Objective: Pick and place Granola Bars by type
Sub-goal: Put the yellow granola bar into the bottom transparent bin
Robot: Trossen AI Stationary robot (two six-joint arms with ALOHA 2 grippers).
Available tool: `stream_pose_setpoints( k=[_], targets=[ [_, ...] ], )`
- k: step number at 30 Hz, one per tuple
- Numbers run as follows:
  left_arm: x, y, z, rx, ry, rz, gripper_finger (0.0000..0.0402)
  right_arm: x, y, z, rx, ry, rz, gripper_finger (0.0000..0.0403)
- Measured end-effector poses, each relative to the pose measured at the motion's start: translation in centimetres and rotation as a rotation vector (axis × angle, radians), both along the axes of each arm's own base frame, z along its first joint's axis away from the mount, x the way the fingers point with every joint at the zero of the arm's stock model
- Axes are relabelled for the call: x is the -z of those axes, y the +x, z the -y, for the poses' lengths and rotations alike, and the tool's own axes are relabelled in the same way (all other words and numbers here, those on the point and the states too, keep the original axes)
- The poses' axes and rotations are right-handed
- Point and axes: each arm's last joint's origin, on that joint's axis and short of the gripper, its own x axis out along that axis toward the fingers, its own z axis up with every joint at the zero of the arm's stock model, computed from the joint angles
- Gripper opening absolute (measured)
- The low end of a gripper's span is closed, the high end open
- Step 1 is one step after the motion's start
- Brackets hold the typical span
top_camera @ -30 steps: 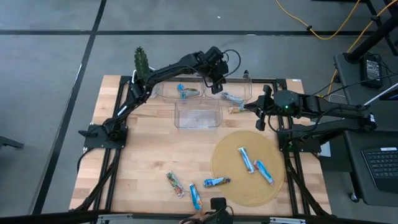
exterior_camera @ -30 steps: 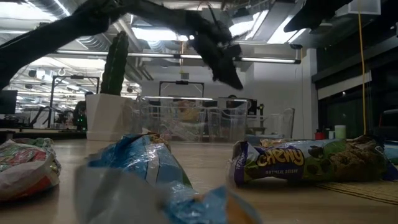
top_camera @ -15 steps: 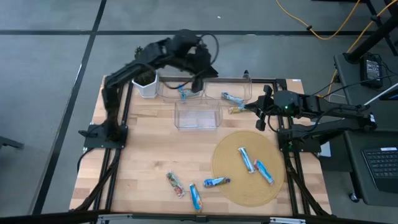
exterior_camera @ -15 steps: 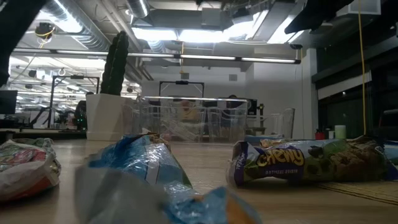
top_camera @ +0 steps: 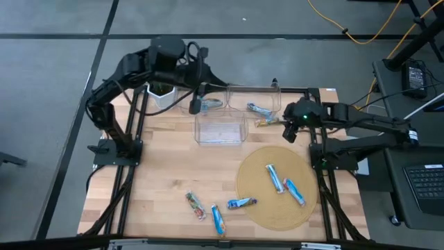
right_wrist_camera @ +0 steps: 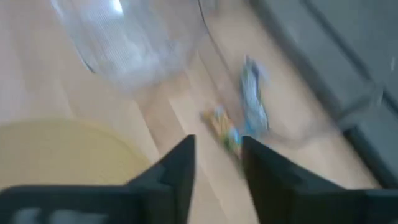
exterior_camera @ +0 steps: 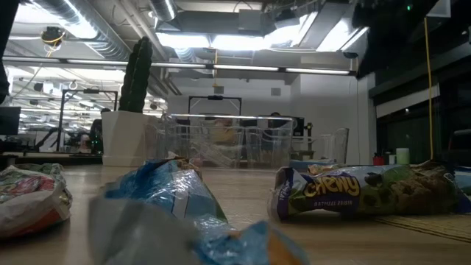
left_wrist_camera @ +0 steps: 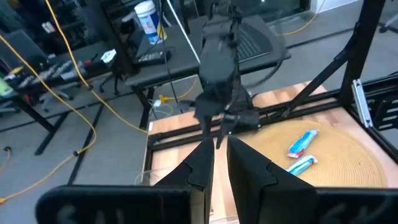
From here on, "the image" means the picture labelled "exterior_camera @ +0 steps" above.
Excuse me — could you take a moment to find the yellow granola bar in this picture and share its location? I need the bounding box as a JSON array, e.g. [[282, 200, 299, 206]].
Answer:
[[308, 163, 334, 176]]

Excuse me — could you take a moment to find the bright blue granola bar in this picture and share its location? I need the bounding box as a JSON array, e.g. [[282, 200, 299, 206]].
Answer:
[[87, 158, 311, 265]]

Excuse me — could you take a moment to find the chewy oatmeal raisin granola bar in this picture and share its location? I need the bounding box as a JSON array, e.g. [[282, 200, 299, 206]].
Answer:
[[267, 160, 471, 225]]

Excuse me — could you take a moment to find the red multicoloured granola bar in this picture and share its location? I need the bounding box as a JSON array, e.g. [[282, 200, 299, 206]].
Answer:
[[0, 163, 74, 240]]

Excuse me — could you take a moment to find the light blue granola bar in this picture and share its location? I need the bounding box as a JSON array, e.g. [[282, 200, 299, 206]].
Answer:
[[453, 165, 471, 197]]

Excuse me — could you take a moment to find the clear plastic bin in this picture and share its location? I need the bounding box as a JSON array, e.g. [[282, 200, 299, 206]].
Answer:
[[145, 116, 244, 169], [160, 113, 297, 171], [242, 126, 350, 167]]

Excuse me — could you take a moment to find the long linear light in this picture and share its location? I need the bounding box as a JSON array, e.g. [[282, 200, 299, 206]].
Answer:
[[0, 56, 351, 76]]

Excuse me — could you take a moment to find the green cactus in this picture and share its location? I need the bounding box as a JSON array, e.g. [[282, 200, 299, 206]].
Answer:
[[118, 35, 154, 115]]

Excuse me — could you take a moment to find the light green cup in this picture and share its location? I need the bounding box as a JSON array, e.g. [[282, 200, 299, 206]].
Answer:
[[395, 147, 411, 166]]

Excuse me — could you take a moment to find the dark monitor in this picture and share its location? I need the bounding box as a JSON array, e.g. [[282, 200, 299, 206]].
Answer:
[[0, 106, 22, 136]]

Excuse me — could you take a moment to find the black rig frame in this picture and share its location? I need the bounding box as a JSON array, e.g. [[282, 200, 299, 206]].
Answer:
[[56, 88, 119, 153], [187, 94, 244, 116]]

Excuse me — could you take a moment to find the yellow cable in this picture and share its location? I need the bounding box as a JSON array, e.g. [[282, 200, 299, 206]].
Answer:
[[423, 16, 436, 160]]

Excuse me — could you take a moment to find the yellow cord reel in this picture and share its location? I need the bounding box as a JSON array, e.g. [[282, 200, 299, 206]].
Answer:
[[40, 25, 68, 48]]

